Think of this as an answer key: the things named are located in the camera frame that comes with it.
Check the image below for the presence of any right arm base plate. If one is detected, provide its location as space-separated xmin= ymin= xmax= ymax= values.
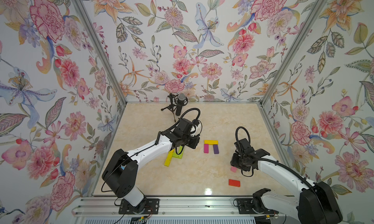
xmin=233 ymin=188 xmax=278 ymax=215

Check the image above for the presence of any black microphone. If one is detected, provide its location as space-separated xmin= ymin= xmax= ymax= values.
xmin=175 ymin=93 xmax=188 ymax=116

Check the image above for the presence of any long yellow block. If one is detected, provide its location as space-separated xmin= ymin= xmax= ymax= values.
xmin=164 ymin=150 xmax=174 ymax=166
xmin=204 ymin=140 xmax=219 ymax=145

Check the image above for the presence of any magenta block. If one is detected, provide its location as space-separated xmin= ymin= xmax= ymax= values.
xmin=204 ymin=144 xmax=209 ymax=154

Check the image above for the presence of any lime green block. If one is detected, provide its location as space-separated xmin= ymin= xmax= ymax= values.
xmin=172 ymin=153 xmax=183 ymax=159
xmin=175 ymin=146 xmax=184 ymax=155

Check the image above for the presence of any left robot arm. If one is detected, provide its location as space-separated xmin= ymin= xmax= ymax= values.
xmin=102 ymin=118 xmax=203 ymax=207

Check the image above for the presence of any red block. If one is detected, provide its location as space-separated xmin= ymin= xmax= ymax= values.
xmin=228 ymin=179 xmax=241 ymax=188

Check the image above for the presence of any aluminium front rail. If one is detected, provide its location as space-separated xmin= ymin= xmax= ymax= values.
xmin=71 ymin=196 xmax=322 ymax=218

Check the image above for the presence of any pink block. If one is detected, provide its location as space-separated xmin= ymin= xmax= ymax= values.
xmin=230 ymin=166 xmax=237 ymax=173

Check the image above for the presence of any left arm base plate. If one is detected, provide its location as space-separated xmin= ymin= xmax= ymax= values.
xmin=118 ymin=198 xmax=160 ymax=215

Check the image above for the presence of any purple block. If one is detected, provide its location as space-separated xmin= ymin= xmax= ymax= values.
xmin=213 ymin=145 xmax=219 ymax=154

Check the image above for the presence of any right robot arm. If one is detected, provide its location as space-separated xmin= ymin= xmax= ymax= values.
xmin=230 ymin=139 xmax=343 ymax=224

